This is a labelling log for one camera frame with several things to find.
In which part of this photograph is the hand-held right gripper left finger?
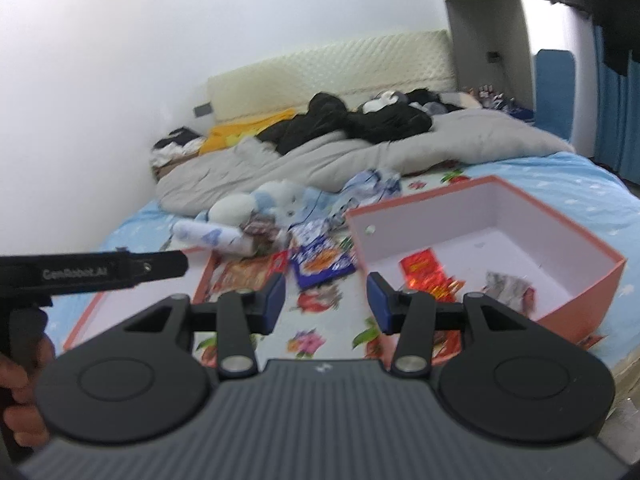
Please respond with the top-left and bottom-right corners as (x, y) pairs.
(122, 274), (287, 380)

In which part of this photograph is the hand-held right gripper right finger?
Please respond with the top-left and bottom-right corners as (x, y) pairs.
(366, 271), (542, 377)

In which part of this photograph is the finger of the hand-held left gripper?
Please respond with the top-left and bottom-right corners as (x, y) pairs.
(125, 250), (190, 284)

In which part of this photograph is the shiny red snack packet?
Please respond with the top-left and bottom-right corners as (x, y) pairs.
(398, 249), (467, 304)

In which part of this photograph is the silver white snack packet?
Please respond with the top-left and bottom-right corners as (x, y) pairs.
(482, 270), (537, 314)

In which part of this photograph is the orange cardboard box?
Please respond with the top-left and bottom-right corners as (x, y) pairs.
(345, 175), (627, 345)

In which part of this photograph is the person's left hand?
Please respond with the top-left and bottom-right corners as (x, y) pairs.
(0, 342), (57, 448)

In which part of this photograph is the red orange snack packet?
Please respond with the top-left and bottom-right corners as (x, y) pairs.
(215, 251), (291, 297)

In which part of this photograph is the orange box lid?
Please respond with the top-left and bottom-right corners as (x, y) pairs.
(62, 247), (291, 352)

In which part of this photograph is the white blue printed roll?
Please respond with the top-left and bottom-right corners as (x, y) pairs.
(172, 220), (256, 257)

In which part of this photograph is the blue white snack packet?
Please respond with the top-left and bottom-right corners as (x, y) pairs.
(290, 220), (357, 291)

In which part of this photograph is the dark brown snack packet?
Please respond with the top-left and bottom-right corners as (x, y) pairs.
(242, 215), (291, 252)

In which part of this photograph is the white blue plush toy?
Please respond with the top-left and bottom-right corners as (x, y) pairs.
(206, 180), (307, 227)

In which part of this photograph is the heap of mixed clothes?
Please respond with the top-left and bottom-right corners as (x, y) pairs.
(150, 127), (207, 169)

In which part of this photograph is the blue white plastic bag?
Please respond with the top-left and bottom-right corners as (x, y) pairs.
(327, 167), (403, 222)

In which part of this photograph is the grey duvet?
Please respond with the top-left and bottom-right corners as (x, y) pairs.
(155, 107), (576, 212)

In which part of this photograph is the yellow cloth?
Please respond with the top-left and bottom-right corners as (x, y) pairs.
(199, 108), (297, 157)

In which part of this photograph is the black clothing heap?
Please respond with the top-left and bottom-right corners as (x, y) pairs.
(255, 91), (434, 156)

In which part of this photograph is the white grey cloth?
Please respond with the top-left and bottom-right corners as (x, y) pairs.
(361, 91), (402, 114)

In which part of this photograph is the group of small bottles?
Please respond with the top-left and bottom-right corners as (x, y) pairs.
(465, 85), (536, 122)

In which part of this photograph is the cream quilted headboard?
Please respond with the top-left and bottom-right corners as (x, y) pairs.
(206, 29), (457, 126)

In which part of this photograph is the blue padded board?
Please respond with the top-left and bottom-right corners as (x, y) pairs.
(534, 49), (577, 142)

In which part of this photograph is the blue curtain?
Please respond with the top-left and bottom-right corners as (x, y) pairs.
(592, 20), (640, 186)

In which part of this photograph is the hanging black jacket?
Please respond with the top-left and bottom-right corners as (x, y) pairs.
(552, 0), (640, 78)

